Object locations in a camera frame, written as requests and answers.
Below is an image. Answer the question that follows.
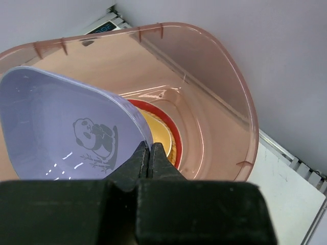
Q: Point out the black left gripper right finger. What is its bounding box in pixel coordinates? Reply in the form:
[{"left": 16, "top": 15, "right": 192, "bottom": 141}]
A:
[{"left": 149, "top": 143, "right": 186, "bottom": 181}]

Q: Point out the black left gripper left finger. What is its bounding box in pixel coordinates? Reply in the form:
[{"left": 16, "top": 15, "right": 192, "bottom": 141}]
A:
[{"left": 109, "top": 141, "right": 150, "bottom": 192}]

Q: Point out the orange woven round plate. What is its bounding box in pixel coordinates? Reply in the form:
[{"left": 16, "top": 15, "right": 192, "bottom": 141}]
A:
[{"left": 138, "top": 108, "right": 177, "bottom": 165}]

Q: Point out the red plate with blue flower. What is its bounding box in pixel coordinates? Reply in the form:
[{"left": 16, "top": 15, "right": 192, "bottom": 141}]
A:
[{"left": 128, "top": 99, "right": 183, "bottom": 168}]

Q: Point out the purple square panda plate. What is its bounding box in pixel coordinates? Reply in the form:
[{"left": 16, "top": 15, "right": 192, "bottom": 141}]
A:
[{"left": 1, "top": 66, "right": 153, "bottom": 181}]

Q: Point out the pink translucent plastic bin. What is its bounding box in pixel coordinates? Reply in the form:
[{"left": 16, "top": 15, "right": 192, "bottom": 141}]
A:
[{"left": 1, "top": 22, "right": 259, "bottom": 181}]

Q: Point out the black label sticker right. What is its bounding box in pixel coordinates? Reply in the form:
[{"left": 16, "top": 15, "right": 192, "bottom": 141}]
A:
[{"left": 86, "top": 21, "right": 118, "bottom": 35}]

